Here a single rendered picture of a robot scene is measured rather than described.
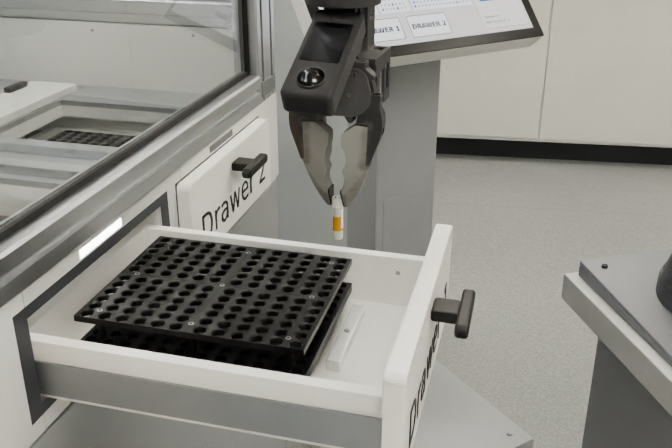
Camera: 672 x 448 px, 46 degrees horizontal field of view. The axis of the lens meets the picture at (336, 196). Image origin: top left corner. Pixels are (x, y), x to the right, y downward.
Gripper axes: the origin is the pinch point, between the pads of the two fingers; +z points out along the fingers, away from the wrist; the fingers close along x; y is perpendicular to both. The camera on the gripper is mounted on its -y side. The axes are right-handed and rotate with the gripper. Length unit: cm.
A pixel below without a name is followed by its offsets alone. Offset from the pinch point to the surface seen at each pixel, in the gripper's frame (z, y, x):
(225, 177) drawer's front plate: 8.2, 20.4, 21.8
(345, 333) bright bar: 13.1, -4.2, -2.3
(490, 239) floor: 98, 200, 1
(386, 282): 11.6, 4.7, -4.3
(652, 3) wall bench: 23, 296, -50
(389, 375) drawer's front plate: 5.2, -20.6, -10.6
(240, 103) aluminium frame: 1.4, 32.2, 24.4
